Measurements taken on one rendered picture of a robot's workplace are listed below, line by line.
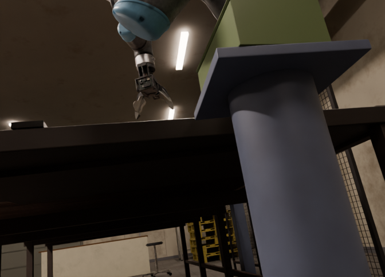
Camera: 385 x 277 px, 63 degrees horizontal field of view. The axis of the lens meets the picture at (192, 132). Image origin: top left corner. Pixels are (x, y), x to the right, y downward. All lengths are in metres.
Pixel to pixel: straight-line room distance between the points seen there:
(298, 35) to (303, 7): 0.06
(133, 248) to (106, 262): 0.58
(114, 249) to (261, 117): 6.53
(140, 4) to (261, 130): 0.36
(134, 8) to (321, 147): 0.45
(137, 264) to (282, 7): 6.60
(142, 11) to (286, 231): 0.50
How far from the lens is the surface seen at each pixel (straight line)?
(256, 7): 0.58
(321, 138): 0.57
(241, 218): 2.98
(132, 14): 0.70
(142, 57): 1.28
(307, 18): 0.61
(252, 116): 0.57
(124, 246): 6.97
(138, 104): 1.25
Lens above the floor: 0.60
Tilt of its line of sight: 18 degrees up
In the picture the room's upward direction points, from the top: 9 degrees counter-clockwise
